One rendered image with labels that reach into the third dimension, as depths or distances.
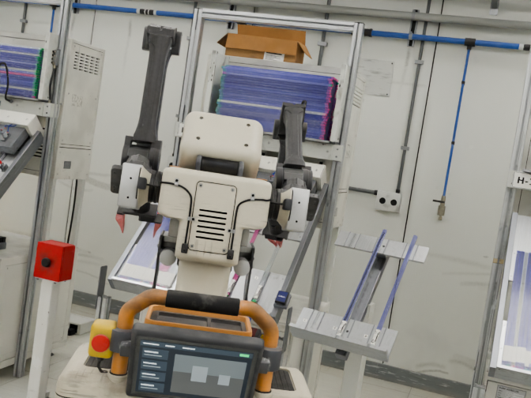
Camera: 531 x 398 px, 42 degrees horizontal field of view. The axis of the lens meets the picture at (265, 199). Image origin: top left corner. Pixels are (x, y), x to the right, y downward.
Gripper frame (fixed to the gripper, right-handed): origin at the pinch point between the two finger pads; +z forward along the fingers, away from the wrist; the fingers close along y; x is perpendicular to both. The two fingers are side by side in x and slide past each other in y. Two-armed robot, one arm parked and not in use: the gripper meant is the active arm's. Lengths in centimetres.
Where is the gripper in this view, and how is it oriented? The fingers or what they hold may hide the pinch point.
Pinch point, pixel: (278, 245)
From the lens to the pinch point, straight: 278.2
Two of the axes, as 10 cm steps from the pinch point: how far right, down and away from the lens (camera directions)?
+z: 1.1, 7.0, 7.1
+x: -3.3, 6.9, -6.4
